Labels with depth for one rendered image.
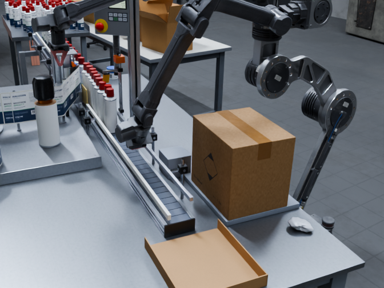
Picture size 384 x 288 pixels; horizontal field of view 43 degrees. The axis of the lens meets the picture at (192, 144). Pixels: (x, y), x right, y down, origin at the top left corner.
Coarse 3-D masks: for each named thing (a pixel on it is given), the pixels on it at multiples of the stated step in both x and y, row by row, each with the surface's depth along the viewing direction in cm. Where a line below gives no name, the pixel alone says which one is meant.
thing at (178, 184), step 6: (120, 114) 217; (150, 150) 185; (156, 156) 180; (162, 162) 176; (162, 168) 174; (168, 174) 169; (174, 180) 165; (180, 186) 161; (186, 192) 157; (192, 198) 155
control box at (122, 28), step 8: (128, 0) 207; (128, 8) 208; (96, 16) 212; (104, 16) 212; (128, 16) 210; (104, 24) 213; (112, 24) 212; (120, 24) 212; (128, 24) 211; (96, 32) 215; (104, 32) 215; (112, 32) 214; (120, 32) 213; (128, 32) 213
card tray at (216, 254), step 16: (176, 240) 155; (192, 240) 155; (208, 240) 156; (224, 240) 156; (160, 256) 148; (176, 256) 148; (192, 256) 148; (208, 256) 148; (224, 256) 148; (240, 256) 149; (160, 272) 141; (176, 272) 141; (192, 272) 141; (208, 272) 142; (224, 272) 142; (240, 272) 142; (256, 272) 141
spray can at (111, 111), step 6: (108, 90) 210; (108, 96) 211; (108, 102) 211; (114, 102) 212; (108, 108) 212; (114, 108) 213; (108, 114) 214; (114, 114) 214; (108, 120) 215; (114, 120) 215; (108, 126) 216; (114, 126) 216; (114, 132) 218
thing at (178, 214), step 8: (112, 144) 208; (120, 144) 208; (128, 152) 201; (136, 152) 201; (136, 160) 195; (144, 160) 195; (128, 168) 189; (144, 168) 189; (144, 176) 183; (152, 176) 183; (152, 184) 178; (160, 184) 178; (160, 192) 173; (168, 192) 173; (152, 200) 168; (168, 200) 168; (176, 200) 168; (168, 208) 164; (176, 208) 164; (176, 216) 159; (184, 216) 159; (168, 224) 155
